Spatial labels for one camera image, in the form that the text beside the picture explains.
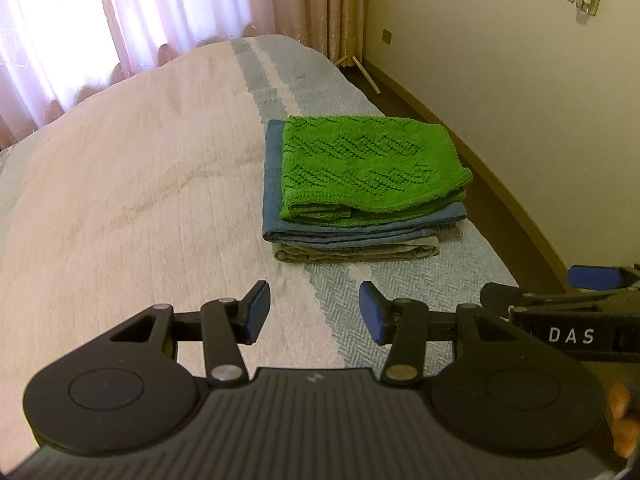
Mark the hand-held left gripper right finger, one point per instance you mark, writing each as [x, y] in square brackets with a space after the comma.
[372, 315]

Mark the pink sheer curtain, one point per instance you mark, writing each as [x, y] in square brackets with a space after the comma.
[60, 35]

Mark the beige wall socket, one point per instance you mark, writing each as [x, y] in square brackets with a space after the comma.
[387, 36]

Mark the green knit sweater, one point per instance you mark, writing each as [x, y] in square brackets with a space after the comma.
[370, 160]

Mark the folded blue garment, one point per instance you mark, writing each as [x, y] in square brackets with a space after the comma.
[272, 185]

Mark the patterned beige drape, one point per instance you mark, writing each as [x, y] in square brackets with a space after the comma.
[345, 5]

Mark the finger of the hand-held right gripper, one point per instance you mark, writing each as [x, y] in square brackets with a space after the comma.
[595, 277]
[497, 296]

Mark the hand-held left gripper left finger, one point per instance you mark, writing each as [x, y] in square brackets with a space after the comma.
[257, 310]

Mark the white plug-in device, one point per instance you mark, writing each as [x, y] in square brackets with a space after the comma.
[586, 1]

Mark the wooden stick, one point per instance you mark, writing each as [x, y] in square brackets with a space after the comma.
[366, 74]

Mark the person's right hand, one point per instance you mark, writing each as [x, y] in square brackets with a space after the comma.
[625, 425]

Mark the bed with quilted cover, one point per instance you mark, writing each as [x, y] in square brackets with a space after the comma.
[150, 185]

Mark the folded olive garment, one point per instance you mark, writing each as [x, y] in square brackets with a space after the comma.
[350, 254]

